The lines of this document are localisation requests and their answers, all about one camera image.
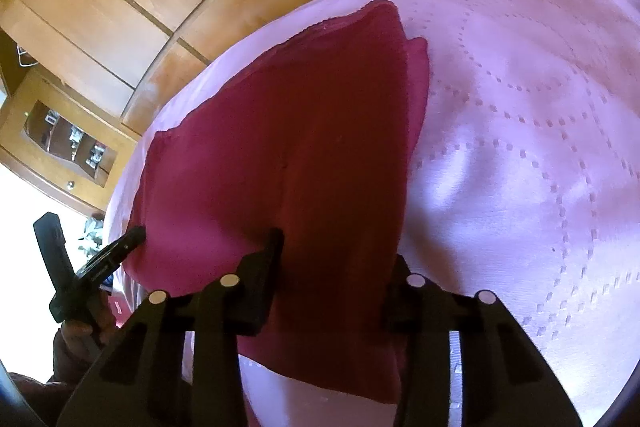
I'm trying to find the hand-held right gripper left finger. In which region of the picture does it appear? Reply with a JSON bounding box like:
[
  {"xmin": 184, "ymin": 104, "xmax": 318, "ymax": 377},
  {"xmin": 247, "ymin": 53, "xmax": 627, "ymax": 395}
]
[{"xmin": 56, "ymin": 228, "xmax": 286, "ymax": 427}]

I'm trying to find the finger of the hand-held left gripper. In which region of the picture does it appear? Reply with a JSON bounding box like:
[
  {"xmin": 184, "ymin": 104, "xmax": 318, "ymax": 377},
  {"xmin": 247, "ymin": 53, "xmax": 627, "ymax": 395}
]
[{"xmin": 75, "ymin": 227, "xmax": 147, "ymax": 286}]

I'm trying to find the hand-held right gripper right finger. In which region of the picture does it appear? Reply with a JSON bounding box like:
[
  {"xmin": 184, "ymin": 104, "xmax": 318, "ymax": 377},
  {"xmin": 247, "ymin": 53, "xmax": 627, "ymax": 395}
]
[{"xmin": 384, "ymin": 256, "xmax": 584, "ymax": 427}]

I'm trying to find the maroon embroidered sweater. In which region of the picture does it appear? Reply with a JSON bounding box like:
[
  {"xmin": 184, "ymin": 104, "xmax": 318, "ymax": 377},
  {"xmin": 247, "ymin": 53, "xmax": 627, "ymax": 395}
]
[{"xmin": 122, "ymin": 0, "xmax": 431, "ymax": 405}]

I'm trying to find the person's left hand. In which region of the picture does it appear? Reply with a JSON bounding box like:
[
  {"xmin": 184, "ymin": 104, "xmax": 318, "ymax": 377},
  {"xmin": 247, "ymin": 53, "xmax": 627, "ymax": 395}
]
[{"xmin": 50, "ymin": 292, "xmax": 120, "ymax": 383}]

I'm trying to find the grey leafy ornament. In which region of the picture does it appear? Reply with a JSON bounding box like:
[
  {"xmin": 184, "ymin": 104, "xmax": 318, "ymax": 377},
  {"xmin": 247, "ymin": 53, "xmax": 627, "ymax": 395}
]
[{"xmin": 77, "ymin": 216, "xmax": 109, "ymax": 260}]

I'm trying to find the wooden cabinet with glass door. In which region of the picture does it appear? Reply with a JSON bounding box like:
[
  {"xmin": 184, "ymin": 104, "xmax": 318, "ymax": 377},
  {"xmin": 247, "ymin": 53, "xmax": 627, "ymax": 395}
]
[{"xmin": 0, "ymin": 67, "xmax": 142, "ymax": 214}]

